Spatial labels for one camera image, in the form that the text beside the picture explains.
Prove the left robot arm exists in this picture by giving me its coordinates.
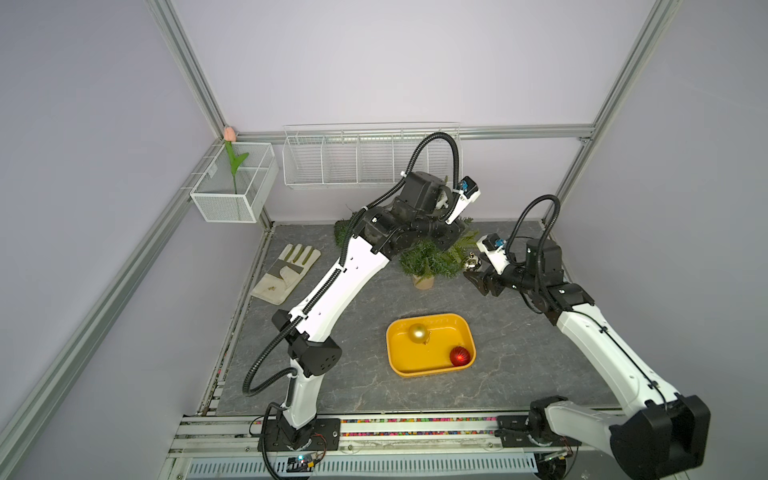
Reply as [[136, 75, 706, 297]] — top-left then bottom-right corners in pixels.
[[241, 132, 480, 450]]

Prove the small white mesh basket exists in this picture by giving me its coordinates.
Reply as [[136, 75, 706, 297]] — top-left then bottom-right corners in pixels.
[[190, 142, 279, 224]]

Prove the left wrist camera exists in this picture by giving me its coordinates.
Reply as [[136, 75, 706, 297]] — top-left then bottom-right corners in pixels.
[[443, 176, 481, 225]]

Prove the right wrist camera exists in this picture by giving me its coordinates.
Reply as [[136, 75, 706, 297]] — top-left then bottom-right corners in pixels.
[[476, 233, 510, 275]]

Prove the matte gold ball ornament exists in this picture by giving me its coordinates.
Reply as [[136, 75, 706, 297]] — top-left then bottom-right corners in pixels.
[[407, 323, 430, 344]]

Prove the yellow plastic tray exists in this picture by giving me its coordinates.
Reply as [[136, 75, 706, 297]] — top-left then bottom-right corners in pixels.
[[386, 313, 477, 378]]

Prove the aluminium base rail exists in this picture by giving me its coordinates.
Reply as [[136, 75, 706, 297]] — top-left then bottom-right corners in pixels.
[[161, 411, 637, 462]]

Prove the artificial pink tulip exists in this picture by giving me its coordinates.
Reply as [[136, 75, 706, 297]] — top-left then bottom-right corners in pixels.
[[223, 126, 249, 194]]

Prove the small green christmas tree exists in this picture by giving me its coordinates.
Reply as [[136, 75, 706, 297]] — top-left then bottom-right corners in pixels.
[[395, 176, 481, 291]]

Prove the green artificial grass mat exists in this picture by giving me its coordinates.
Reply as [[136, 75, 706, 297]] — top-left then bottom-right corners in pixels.
[[333, 218, 352, 250]]

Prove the long white wire basket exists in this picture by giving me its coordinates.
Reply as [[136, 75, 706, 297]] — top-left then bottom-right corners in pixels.
[[282, 122, 461, 189]]

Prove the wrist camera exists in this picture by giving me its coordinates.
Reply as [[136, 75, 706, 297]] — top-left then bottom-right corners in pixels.
[[476, 233, 510, 275], [443, 176, 481, 225]]

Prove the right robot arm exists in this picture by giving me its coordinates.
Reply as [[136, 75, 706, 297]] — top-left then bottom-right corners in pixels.
[[464, 194, 711, 479]]

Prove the beige work glove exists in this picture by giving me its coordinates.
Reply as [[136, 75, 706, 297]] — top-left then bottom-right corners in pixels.
[[250, 244, 322, 305]]

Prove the red ribbed ball ornament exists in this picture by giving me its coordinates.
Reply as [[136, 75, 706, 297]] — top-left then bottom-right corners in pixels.
[[449, 346, 472, 367]]

